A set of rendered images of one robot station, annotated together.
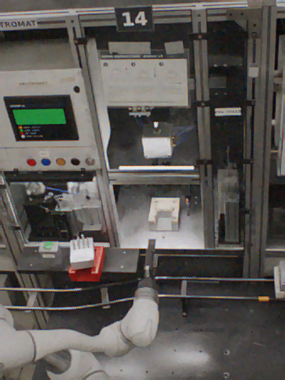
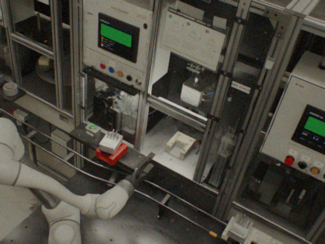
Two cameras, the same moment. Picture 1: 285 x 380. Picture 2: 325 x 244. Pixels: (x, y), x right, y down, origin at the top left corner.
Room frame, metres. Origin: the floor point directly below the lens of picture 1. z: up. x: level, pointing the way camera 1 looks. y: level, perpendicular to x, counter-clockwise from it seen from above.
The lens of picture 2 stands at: (0.24, -0.36, 2.58)
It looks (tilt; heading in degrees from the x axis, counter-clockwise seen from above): 40 degrees down; 13
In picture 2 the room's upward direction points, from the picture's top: 9 degrees clockwise
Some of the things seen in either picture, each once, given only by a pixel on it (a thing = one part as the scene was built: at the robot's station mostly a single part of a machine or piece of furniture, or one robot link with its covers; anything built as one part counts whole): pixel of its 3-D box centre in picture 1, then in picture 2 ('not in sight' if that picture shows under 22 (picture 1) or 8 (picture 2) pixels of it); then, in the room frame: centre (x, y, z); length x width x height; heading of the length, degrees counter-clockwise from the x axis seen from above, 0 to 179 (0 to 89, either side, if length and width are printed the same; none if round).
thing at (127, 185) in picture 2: (146, 298); (124, 189); (1.37, 0.04, 1.12); 0.09 x 0.06 x 0.09; 78
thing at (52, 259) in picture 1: (52, 253); (94, 133); (1.81, 0.43, 0.97); 0.08 x 0.08 x 0.12; 78
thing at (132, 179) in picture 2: (148, 283); (133, 180); (1.44, 0.02, 1.12); 0.09 x 0.07 x 0.08; 168
